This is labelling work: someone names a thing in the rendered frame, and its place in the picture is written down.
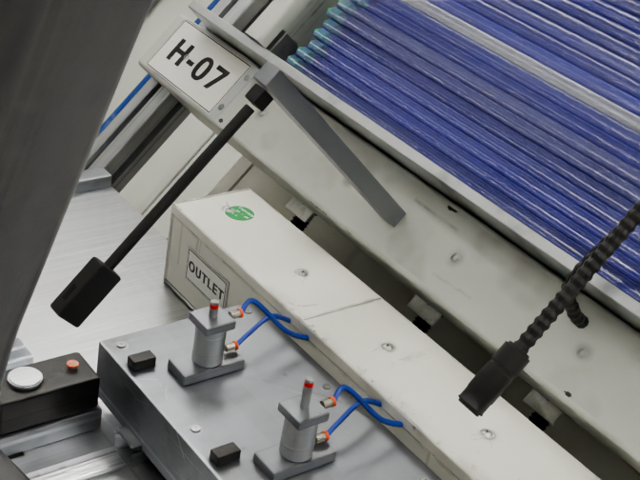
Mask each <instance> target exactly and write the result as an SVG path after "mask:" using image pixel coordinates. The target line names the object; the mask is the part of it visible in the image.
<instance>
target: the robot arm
mask: <svg viewBox="0 0 640 480"><path fill-rule="evenodd" d="M151 2H152V0H0V393H1V389H2V384H3V380H4V376H5V373H6V369H7V365H8V362H9V359H10V353H11V350H12V347H13V344H14V341H15V338H16V335H17V333H18V331H19V328H20V325H21V323H22V320H23V318H24V315H25V313H26V310H27V308H28V305H29V303H30V300H31V297H32V295H33V293H34V290H35V288H36V285H37V283H38V280H39V278H40V275H41V273H42V270H43V268H44V267H45V264H46V262H47V259H48V257H49V254H50V250H51V248H52V245H53V243H54V240H55V238H56V236H57V233H58V231H59V229H60V227H61V224H62V222H63V219H64V217H65V214H66V212H67V210H68V207H69V205H70V201H71V198H72V196H73V194H74V192H75V189H76V187H77V184H78V182H79V180H80V177H81V175H82V172H83V170H84V167H85V166H86V163H87V161H88V158H89V156H90V152H91V150H92V147H93V145H94V142H95V140H96V137H97V135H98V132H99V131H100V128H101V126H102V124H103V121H104V119H105V116H106V114H107V111H108V109H109V106H110V102H111V100H112V98H113V95H114V94H115V91H116V89H117V86H118V84H119V81H120V79H121V76H122V74H123V71H124V69H125V67H126V65H127V63H128V60H129V58H130V54H131V51H132V49H133V46H134V44H135V42H136V39H137V37H138V34H139V32H140V29H141V28H142V25H143V23H144V20H145V18H146V15H147V13H148V11H149V8H150V4H151ZM0 480H30V479H29V478H28V476H27V475H26V474H25V473H24V472H22V471H21V470H20V469H19V468H18V467H17V466H16V465H15V464H14V463H13V462H12V461H11V460H10V459H9V458H8V456H7V455H6V454H5V453H4V452H2V451H1V450H0Z"/></svg>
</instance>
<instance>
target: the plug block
mask: <svg viewBox="0 0 640 480"><path fill-rule="evenodd" d="M120 280H121V278H120V276H119V275H118V274H117V273H116V272H115V271H114V270H111V269H109V268H108V267H107V266H106V265H105V264H104V262H102V261H101V260H100V259H98V258H97V257H94V256H93V257H92V258H91V260H89V262H88V263H87V264H86V266H85V267H84V268H82V269H81V270H80V271H79V272H78V274H77V275H76V276H75V277H74V278H73V279H72V280H71V281H70V283H69V284H68V285H67V286H66V287H65V288H64V289H63V290H62V292H61V293H60V294H59V295H58V296H57V297H56V298H55V299H54V301H53V302H52V303H51V304H50V307H51V308H52V310H53V311H54V312H55V313H56V314H57V316H59V317H60V318H62V319H64V320H65V321H67V322H68V323H70V324H71V325H73V326H74V327H76V328H78V327H80V325H81V324H82V323H83V322H84V321H85V320H86V319H87V318H88V316H89V315H90V314H91V313H92V312H93V311H94V310H95V308H96V307H97V306H98V305H99V304H100V303H101V302H102V301H103V299H104V298H105V297H106V296H107V295H108V294H109V293H110V291H111V290H112V289H113V288H114V287H115V286H116V285H117V284H118V283H119V281H120Z"/></svg>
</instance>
